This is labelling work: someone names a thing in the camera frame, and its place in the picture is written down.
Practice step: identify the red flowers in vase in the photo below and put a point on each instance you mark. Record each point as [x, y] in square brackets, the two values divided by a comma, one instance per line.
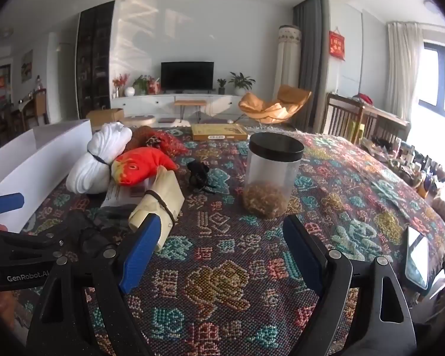
[119, 83]

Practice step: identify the red plush fish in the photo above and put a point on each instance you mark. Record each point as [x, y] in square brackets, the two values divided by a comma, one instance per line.
[135, 166]

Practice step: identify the covered standing air conditioner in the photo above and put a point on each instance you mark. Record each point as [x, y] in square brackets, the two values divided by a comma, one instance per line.
[288, 59]

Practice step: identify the small dark potted plant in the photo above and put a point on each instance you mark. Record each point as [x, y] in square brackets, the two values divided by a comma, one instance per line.
[221, 86]

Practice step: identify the orange lounge chair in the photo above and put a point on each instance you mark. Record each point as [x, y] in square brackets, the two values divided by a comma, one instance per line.
[289, 100]

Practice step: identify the cardboard box on floor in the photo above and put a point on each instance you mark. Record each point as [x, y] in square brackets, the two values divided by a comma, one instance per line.
[98, 118]

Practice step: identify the yellow flat cardboard box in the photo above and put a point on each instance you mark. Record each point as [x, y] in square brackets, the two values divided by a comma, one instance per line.
[215, 132]

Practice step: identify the grey curtain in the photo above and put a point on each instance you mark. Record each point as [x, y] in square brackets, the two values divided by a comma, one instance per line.
[308, 16]

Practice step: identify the white tv cabinet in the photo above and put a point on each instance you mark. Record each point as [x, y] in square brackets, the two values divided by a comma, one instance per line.
[167, 105]

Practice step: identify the small wooden bench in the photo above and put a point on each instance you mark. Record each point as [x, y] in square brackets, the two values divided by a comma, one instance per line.
[183, 104]

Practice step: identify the red wall hanging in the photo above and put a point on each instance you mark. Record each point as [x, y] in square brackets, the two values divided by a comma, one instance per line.
[337, 45]

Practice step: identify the dark tall bookshelf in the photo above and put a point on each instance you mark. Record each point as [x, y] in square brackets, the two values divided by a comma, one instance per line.
[92, 58]

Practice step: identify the red mesh gift bag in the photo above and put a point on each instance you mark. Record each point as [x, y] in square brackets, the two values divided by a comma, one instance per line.
[165, 142]

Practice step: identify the black television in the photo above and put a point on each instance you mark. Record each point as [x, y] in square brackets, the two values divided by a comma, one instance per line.
[187, 76]

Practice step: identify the beige cloth bundle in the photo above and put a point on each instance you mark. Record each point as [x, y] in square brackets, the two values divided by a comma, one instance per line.
[164, 198]

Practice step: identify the brown knitted cloth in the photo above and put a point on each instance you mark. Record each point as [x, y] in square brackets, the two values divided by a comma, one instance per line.
[140, 137]

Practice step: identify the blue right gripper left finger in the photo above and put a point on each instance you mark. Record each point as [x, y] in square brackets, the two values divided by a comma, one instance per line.
[136, 251]

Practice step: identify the wooden dining chair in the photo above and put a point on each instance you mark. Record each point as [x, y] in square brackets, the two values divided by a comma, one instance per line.
[343, 117]

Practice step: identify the green plant with red decor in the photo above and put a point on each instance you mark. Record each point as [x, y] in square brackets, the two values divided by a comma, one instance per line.
[146, 85]

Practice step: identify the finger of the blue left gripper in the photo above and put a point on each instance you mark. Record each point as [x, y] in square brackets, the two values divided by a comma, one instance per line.
[11, 202]

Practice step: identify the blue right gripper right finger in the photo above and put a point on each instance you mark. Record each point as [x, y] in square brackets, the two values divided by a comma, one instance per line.
[308, 257]

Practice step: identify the white sheer curtain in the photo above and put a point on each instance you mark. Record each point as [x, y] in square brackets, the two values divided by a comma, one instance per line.
[405, 43]

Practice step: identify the white cloth bundle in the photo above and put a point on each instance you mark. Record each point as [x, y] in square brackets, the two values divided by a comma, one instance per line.
[91, 174]

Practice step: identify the black hair claw clip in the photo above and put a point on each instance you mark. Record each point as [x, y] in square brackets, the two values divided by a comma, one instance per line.
[199, 179]

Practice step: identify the smartphone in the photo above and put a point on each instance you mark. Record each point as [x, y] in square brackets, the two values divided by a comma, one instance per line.
[417, 268]

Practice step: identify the green potted plant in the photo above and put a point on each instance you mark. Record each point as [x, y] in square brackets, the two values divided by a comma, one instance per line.
[242, 84]

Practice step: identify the clear jar black lid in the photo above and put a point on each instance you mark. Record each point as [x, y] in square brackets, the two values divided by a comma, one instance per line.
[273, 162]

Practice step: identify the grey plastic mail bag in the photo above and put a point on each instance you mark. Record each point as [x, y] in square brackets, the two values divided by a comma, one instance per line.
[118, 195]

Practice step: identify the wooden side table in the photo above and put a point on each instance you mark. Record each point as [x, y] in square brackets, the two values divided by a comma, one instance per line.
[384, 125]

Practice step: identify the white storage box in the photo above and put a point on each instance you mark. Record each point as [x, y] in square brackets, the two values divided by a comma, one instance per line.
[34, 163]

